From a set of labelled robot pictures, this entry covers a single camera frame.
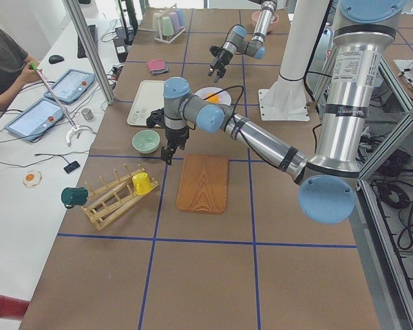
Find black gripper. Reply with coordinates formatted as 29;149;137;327
208;45;231;83
147;108;189;166

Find orange fruit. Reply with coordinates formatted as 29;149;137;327
205;93;220;103

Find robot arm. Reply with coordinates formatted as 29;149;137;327
147;1;407;224
208;0;278;83

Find cream bear tray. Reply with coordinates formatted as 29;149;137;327
127;80;165;127

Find green ceramic bowl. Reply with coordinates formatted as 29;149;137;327
131;129;160;154

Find white round plate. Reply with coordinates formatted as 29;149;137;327
195;87;231;105

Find yellow mug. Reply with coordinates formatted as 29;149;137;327
132;172;153;195

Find wooden cutting board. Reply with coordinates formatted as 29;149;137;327
176;154;229;215

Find pink and grey cloths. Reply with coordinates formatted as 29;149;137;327
147;58;169;76

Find green plastic cup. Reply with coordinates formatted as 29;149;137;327
161;16;174;38

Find blue plastic cup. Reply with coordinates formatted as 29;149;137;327
175;8;186;27

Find purple plastic cup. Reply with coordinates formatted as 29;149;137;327
169;12;181;31

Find pink bowl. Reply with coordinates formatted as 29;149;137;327
251;10;279;33

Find wooden dish rack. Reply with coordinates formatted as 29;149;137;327
81;164;159;230

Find small metal cylinder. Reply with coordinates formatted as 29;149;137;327
81;108;94;122

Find small black device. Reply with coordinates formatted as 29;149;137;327
63;161;81;174

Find dark green mug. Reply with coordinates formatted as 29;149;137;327
61;187;89;209

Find upper teach pendant tablet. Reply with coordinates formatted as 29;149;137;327
51;69;95;105

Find teach pendant tablet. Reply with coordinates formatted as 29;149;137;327
51;69;95;105
5;98;64;142

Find fried egg toy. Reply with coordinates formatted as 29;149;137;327
23;170;42;188

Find lower teach pendant tablet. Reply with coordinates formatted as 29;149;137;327
5;98;64;142

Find black computer mouse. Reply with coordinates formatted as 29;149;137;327
48;54;65;65

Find pink grabber stick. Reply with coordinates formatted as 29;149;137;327
30;61;96;146

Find seated person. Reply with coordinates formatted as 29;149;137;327
0;28;40;112

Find red cylinder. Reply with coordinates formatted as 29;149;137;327
0;294;30;320

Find white wire cup rack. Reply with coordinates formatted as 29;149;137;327
152;4;186;44

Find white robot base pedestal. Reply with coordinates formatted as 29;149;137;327
259;0;331;122

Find aluminium frame post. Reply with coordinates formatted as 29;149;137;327
63;0;114;105

